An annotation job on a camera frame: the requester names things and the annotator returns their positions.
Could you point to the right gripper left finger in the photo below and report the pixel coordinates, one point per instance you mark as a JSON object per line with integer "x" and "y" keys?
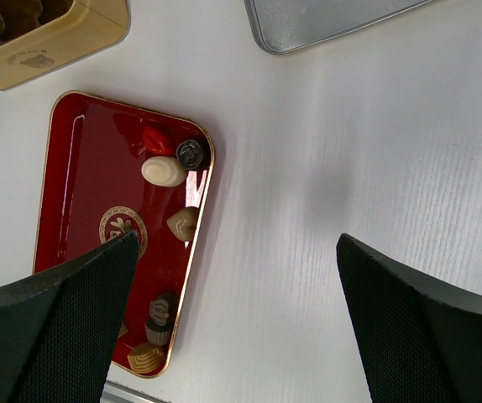
{"x": 59, "y": 328}

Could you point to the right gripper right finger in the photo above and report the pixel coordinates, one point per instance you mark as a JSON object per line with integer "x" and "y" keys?
{"x": 419, "y": 338}

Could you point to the silver tin lid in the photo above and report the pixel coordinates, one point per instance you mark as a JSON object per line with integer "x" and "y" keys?
{"x": 283, "y": 26}

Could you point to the gold leaf-embossed square chocolate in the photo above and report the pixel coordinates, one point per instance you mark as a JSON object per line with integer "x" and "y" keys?
{"x": 123, "y": 330}

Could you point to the gold stepped square chocolate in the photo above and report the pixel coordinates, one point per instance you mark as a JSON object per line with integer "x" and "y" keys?
{"x": 146, "y": 358}

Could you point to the dark cupcake chocolate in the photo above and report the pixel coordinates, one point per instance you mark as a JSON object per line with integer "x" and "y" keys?
{"x": 156, "y": 334}

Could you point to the dark crown chocolate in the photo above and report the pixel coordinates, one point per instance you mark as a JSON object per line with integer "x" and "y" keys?
{"x": 163, "y": 308}

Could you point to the beige heart chocolate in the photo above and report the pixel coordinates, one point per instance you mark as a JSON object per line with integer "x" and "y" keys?
{"x": 183, "y": 224}

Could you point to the white oval chocolate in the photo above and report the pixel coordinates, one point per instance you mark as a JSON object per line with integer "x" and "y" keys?
{"x": 164, "y": 171}

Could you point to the red lips chocolate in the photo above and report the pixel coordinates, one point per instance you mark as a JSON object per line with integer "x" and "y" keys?
{"x": 157, "y": 142}

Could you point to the dark round chocolate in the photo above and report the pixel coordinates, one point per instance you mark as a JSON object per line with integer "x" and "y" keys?
{"x": 191, "y": 154}

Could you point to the gold chocolate tin box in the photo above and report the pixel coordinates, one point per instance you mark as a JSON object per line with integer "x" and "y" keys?
{"x": 37, "y": 37}

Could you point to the red rectangular tray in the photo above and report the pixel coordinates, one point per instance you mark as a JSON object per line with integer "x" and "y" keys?
{"x": 93, "y": 190}

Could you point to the aluminium rail frame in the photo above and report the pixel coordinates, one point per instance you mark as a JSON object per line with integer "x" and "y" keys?
{"x": 116, "y": 393}

